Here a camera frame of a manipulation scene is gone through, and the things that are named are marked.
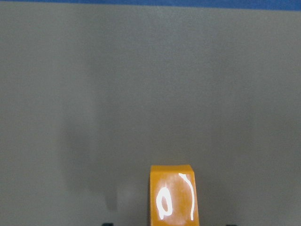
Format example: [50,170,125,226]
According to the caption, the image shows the orange trapezoid block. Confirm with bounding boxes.
[150,165,199,226]

